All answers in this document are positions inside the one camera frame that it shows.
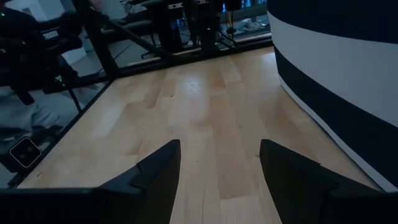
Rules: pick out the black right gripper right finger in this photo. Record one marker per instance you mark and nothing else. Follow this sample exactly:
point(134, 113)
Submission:
point(292, 186)

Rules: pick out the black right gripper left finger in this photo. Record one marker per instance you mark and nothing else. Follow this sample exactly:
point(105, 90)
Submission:
point(155, 186)

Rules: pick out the black square white-edged plate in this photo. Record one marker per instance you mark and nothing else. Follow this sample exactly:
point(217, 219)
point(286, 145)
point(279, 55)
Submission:
point(25, 152)

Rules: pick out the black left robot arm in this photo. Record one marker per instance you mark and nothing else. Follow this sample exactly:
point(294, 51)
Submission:
point(25, 46)

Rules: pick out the black metal table frame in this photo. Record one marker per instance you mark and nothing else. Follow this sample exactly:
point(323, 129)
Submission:
point(99, 49)

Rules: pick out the blue white-striped fabric bin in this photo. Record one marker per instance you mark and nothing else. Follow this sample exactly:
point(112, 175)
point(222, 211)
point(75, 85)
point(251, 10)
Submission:
point(342, 77)

